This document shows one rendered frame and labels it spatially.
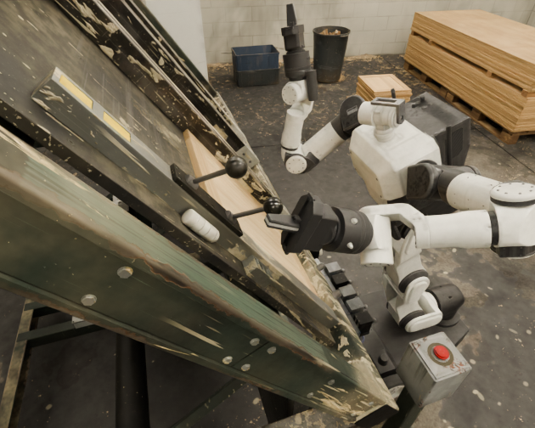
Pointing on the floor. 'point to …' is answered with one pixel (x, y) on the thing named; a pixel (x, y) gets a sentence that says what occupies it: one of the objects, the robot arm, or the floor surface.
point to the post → (408, 412)
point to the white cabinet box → (183, 27)
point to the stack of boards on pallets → (487, 69)
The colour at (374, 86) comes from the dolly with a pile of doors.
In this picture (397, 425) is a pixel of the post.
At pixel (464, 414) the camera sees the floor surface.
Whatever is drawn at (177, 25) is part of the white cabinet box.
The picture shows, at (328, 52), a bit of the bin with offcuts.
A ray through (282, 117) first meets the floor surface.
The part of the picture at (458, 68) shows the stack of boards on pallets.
